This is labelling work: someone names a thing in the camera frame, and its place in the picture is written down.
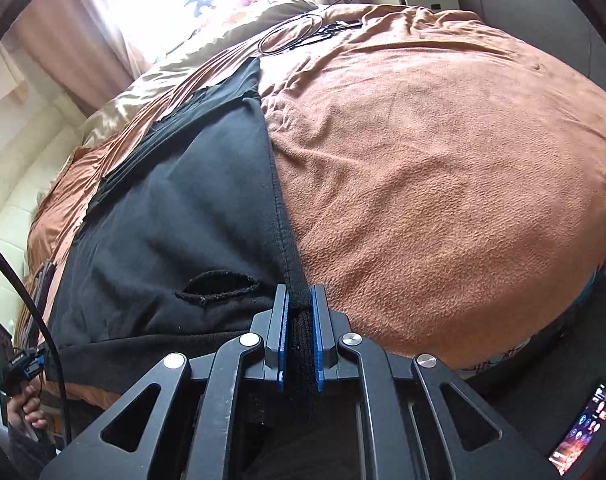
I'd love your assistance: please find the person's left forearm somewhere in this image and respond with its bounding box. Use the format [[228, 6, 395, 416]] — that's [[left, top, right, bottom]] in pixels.
[[3, 425, 64, 476]]

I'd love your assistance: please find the beige satin duvet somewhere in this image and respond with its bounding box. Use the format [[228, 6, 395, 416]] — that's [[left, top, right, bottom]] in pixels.
[[76, 0, 324, 146]]

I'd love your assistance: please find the orange-brown fleece blanket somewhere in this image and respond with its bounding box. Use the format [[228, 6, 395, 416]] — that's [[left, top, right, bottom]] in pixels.
[[26, 4, 606, 401]]

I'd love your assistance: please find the black braided cable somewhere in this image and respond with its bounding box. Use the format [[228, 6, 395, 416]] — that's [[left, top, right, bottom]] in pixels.
[[0, 232, 74, 448]]

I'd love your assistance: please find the cream padded headboard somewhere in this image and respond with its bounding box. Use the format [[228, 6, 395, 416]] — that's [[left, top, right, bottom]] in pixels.
[[0, 35, 91, 361]]

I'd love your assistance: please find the coiled thin black cable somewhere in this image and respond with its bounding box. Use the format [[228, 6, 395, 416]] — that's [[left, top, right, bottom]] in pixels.
[[257, 0, 364, 56]]

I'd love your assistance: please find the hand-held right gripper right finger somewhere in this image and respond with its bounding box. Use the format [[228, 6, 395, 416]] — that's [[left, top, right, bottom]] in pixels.
[[310, 285, 558, 480]]

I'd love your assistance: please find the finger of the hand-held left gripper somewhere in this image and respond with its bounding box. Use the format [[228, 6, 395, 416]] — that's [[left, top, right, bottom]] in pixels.
[[26, 259, 58, 346]]

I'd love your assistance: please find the black sweatshirt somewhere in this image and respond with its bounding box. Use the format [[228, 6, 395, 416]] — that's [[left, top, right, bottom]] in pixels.
[[47, 56, 364, 480]]

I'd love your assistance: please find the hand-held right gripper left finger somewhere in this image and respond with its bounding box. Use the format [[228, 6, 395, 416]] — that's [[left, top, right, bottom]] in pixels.
[[39, 284, 290, 480]]

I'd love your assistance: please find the smartphone with lit screen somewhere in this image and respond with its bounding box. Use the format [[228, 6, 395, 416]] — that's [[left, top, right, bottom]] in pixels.
[[548, 379, 606, 472]]

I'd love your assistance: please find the person's left hand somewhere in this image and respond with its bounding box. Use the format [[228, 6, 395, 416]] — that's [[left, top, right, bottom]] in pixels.
[[7, 385, 51, 443]]

